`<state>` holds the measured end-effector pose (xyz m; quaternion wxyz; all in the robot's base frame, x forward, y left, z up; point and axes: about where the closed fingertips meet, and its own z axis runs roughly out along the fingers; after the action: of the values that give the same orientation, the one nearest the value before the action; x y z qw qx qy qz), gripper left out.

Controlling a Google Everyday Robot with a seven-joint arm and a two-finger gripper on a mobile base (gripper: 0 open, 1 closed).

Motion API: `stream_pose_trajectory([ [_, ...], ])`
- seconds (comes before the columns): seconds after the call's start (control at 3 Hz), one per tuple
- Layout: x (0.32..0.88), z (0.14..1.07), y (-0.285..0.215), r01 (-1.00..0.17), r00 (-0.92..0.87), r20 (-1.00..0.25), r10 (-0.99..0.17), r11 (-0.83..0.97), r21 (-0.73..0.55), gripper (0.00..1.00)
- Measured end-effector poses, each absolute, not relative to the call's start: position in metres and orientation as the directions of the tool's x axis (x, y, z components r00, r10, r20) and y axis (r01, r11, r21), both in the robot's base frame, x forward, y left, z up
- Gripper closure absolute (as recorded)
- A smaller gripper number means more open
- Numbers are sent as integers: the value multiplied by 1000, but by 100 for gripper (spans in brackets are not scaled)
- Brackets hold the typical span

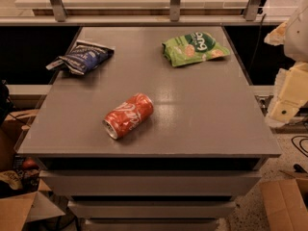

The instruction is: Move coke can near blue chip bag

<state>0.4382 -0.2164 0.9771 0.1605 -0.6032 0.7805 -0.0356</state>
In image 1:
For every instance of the metal railing frame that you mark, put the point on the metal railing frame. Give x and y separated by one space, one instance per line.
144 12

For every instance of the cardboard box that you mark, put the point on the cardboard box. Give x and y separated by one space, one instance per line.
24 197
286 202

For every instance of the cardboard box left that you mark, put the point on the cardboard box left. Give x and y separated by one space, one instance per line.
24 197

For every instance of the grey drawer cabinet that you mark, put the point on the grey drawer cabinet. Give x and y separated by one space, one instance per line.
179 170

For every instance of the blue chip bag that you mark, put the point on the blue chip bag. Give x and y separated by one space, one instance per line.
83 58

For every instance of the cardboard box right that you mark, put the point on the cardboard box right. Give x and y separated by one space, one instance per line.
286 202

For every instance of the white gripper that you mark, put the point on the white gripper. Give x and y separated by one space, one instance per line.
297 38

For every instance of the red coke can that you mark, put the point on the red coke can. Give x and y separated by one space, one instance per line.
128 115

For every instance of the green chip bag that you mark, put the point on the green chip bag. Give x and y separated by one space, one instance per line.
193 48

